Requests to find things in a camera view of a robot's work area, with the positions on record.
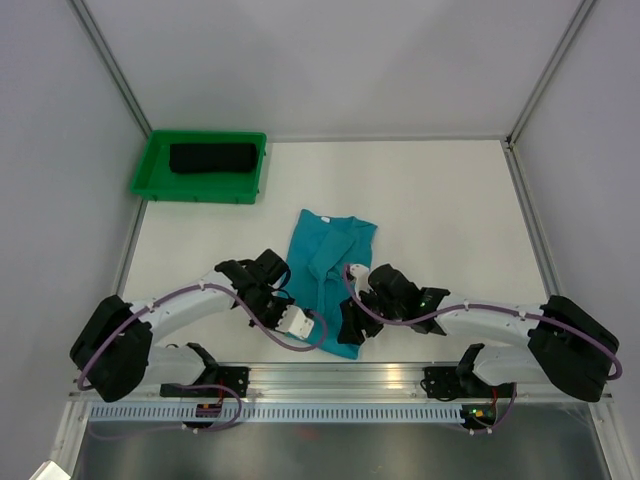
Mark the aluminium frame post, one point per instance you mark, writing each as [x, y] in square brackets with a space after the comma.
[98, 40]
[568, 38]

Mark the teal t shirt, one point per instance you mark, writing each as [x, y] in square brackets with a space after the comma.
[319, 249]

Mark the green plastic tray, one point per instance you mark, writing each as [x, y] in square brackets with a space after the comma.
[154, 181]

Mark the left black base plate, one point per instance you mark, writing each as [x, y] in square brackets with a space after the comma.
[235, 378]

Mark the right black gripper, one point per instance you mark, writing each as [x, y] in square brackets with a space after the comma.
[353, 319]

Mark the left aluminium frame post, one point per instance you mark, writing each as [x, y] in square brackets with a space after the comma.
[98, 40]

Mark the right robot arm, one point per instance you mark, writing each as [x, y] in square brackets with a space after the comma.
[556, 342]

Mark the rolled black t shirt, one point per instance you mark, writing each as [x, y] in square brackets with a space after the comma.
[198, 158]

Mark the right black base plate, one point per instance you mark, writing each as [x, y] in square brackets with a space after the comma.
[445, 383]

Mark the aluminium front rail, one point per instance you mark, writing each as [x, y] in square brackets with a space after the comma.
[269, 382]

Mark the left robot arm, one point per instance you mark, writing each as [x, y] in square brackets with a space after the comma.
[118, 350]

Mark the white slotted cable duct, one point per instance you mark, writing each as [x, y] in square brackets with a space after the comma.
[450, 413]

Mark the right aluminium frame post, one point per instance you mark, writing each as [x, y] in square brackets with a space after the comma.
[568, 38]

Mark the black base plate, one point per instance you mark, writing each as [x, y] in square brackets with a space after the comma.
[445, 383]
[235, 378]

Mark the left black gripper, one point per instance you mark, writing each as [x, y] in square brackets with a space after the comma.
[282, 302]

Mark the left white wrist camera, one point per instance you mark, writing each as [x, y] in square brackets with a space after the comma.
[295, 322]

